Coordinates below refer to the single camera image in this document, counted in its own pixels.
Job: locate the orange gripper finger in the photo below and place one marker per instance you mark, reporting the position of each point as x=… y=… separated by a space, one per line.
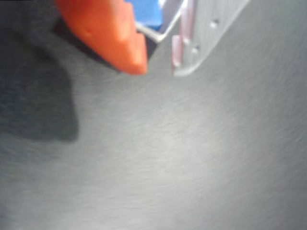
x=108 y=33

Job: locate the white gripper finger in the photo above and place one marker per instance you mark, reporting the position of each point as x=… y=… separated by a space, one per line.
x=206 y=36

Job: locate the white cardboard box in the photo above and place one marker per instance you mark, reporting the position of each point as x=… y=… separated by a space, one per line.
x=168 y=28

